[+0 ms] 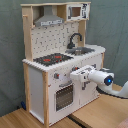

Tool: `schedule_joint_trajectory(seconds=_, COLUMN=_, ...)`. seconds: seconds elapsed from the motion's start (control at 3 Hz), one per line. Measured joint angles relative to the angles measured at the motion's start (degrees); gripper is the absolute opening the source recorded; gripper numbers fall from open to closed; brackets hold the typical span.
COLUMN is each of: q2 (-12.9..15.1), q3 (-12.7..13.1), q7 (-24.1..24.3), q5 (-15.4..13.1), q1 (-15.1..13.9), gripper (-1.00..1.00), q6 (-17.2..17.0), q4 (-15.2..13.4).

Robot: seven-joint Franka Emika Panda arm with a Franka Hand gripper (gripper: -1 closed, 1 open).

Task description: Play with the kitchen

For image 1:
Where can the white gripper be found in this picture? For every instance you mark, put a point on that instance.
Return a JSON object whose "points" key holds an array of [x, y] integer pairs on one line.
{"points": [[82, 73]]}

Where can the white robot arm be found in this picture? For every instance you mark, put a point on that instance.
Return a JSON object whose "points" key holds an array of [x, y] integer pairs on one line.
{"points": [[102, 78]]}

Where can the wooden toy kitchen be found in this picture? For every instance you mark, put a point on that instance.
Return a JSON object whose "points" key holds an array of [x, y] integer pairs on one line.
{"points": [[40, 84]]}

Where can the right red stove knob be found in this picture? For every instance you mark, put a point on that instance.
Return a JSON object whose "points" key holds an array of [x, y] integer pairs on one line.
{"points": [[74, 69]]}

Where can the red stove knob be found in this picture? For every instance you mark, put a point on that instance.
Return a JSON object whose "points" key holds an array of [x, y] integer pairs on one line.
{"points": [[74, 69], [56, 75]]}

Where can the toy fridge door with dispenser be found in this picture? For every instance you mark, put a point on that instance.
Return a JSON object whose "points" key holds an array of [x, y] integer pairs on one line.
{"points": [[88, 92]]}

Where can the grey toy sink basin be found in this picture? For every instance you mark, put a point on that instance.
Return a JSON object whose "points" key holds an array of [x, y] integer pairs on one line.
{"points": [[79, 51]]}

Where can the left red stove knob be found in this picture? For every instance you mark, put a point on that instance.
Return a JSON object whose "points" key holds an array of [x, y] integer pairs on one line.
{"points": [[56, 75]]}

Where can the toy oven door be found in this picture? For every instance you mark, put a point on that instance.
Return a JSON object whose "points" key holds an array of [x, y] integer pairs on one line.
{"points": [[64, 97]]}

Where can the black stovetop with red burners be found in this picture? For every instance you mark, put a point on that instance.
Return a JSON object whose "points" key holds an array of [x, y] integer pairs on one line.
{"points": [[52, 59]]}

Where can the grey range hood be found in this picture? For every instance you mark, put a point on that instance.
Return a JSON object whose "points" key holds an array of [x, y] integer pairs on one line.
{"points": [[48, 18]]}

